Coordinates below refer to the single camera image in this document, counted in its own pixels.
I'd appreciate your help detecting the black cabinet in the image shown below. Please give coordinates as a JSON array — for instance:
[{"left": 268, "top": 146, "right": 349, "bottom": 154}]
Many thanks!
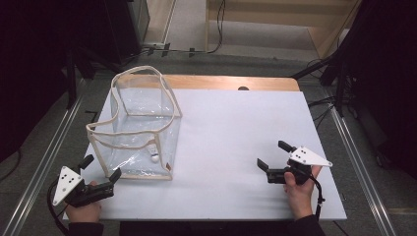
[{"left": 104, "top": 0, "right": 150, "bottom": 65}]

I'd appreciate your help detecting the light wooden platform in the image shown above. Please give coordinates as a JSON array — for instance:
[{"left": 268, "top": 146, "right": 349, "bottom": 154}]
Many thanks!
[{"left": 206, "top": 0, "right": 362, "bottom": 61}]

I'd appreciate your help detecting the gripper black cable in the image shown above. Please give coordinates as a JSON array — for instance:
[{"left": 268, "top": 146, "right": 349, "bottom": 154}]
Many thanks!
[
  {"left": 46, "top": 180, "right": 72, "bottom": 236},
  {"left": 306, "top": 173, "right": 327, "bottom": 220}
]

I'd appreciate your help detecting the transparent bag with beige trim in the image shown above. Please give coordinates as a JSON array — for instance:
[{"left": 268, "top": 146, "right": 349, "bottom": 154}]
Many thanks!
[{"left": 86, "top": 65, "right": 183, "bottom": 181}]

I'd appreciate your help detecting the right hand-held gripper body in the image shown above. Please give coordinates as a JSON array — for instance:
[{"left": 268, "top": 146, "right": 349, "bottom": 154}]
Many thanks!
[{"left": 267, "top": 146, "right": 333, "bottom": 186}]

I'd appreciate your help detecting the aluminium floor rail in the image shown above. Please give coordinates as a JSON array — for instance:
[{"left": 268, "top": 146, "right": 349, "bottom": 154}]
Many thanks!
[
  {"left": 328, "top": 106, "right": 397, "bottom": 236},
  {"left": 1, "top": 94, "right": 85, "bottom": 236}
]

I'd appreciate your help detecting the black metal stand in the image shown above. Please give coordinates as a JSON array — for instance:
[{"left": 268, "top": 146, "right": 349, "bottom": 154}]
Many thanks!
[
  {"left": 291, "top": 55, "right": 349, "bottom": 118},
  {"left": 64, "top": 48, "right": 79, "bottom": 111}
]

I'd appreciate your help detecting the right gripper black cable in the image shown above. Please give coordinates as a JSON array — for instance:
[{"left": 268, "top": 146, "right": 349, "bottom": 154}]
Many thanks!
[{"left": 306, "top": 173, "right": 327, "bottom": 220}]

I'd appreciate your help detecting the white table mat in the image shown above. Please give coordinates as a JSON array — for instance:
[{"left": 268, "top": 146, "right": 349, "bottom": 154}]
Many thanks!
[{"left": 62, "top": 88, "right": 348, "bottom": 221}]

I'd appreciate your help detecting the black curtain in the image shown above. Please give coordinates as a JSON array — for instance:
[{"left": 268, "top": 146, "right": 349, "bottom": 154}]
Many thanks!
[
  {"left": 0, "top": 0, "right": 111, "bottom": 161},
  {"left": 328, "top": 0, "right": 417, "bottom": 181}
]

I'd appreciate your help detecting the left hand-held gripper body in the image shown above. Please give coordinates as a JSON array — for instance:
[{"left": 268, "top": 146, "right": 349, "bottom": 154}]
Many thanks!
[{"left": 52, "top": 165, "right": 115, "bottom": 208}]

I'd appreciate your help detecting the person's right hand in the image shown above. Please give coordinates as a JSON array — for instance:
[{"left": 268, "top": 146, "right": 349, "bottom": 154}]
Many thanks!
[{"left": 283, "top": 165, "right": 323, "bottom": 221}]

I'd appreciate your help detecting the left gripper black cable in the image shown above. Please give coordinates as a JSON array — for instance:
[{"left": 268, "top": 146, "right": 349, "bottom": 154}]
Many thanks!
[{"left": 46, "top": 180, "right": 72, "bottom": 236}]

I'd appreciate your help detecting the person's left hand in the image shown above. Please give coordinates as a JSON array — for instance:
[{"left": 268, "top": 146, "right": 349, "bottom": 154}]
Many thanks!
[{"left": 64, "top": 200, "right": 102, "bottom": 224}]

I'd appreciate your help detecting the black power cable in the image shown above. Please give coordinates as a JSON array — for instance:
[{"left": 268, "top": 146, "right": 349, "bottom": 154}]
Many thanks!
[
  {"left": 206, "top": 0, "right": 223, "bottom": 54},
  {"left": 209, "top": 0, "right": 228, "bottom": 53}
]

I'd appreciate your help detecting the white shuttlecock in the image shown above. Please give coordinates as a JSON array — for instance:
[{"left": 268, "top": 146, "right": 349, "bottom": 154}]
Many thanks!
[{"left": 148, "top": 144, "right": 161, "bottom": 164}]

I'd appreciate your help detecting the black floor cable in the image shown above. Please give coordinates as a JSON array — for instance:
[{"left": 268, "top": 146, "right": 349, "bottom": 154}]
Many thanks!
[{"left": 308, "top": 96, "right": 338, "bottom": 123}]

